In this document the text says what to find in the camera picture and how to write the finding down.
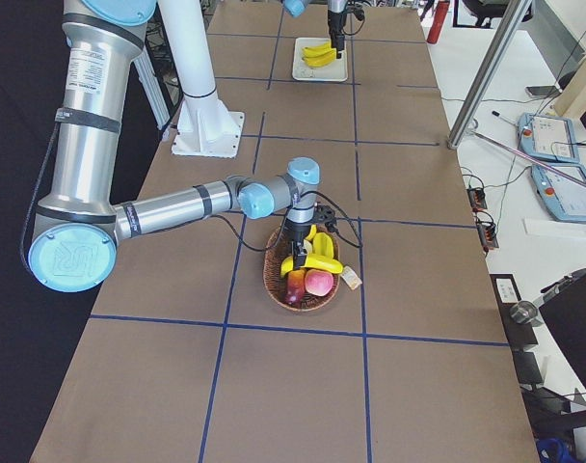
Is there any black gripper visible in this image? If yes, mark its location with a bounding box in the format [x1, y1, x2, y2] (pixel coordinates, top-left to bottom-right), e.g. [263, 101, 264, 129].
[284, 219, 312, 269]
[328, 10, 345, 59]

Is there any yellow banana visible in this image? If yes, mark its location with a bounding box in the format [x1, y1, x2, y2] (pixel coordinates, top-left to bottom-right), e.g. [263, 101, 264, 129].
[280, 254, 343, 277]
[303, 47, 336, 59]
[303, 41, 333, 57]
[303, 50, 337, 68]

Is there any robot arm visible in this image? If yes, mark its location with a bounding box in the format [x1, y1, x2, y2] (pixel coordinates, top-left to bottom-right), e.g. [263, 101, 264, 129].
[27, 1, 320, 292]
[280, 0, 348, 59]

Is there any brown wicker basket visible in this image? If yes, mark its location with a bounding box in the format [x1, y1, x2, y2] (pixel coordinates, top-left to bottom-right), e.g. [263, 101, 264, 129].
[263, 226, 342, 313]

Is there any yellow star fruit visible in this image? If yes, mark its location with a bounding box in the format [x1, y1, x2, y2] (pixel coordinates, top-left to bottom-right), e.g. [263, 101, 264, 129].
[312, 231, 334, 259]

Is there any cream bear tray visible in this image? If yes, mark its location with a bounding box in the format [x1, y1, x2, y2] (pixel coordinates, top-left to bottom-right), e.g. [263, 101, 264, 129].
[292, 38, 348, 82]

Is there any red pink apple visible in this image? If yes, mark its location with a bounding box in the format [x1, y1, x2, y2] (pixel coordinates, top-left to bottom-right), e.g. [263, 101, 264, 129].
[305, 269, 333, 296]

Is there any white paper price tag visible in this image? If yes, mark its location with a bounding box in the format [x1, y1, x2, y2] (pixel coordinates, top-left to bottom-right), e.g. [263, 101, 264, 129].
[340, 265, 362, 290]

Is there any red fire extinguisher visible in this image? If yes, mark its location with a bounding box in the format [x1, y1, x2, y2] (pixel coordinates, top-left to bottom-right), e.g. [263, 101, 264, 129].
[426, 0, 450, 44]

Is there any black marker pen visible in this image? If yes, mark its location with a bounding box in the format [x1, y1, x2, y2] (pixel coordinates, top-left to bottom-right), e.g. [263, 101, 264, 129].
[492, 110, 518, 126]

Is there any upper blue teach pendant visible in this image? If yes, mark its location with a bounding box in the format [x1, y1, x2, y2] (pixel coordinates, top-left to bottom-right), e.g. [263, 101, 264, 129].
[518, 113, 580, 163]

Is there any blue teach pendant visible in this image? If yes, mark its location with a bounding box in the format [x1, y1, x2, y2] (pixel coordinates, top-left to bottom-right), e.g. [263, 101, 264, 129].
[531, 163, 586, 223]
[518, 113, 580, 163]

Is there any silver rod on stand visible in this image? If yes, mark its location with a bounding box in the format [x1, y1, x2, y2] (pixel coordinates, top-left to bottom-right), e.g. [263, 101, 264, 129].
[470, 130, 586, 189]

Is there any lower blue teach pendant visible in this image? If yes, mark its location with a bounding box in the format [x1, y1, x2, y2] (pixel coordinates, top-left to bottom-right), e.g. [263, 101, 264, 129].
[531, 163, 586, 223]

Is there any black camera cable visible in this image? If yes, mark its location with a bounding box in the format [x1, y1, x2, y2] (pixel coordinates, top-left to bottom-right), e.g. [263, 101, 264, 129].
[210, 188, 363, 252]
[342, 0, 366, 37]

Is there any aluminium frame post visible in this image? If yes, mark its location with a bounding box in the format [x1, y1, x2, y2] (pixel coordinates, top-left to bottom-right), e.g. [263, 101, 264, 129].
[447, 0, 532, 150]

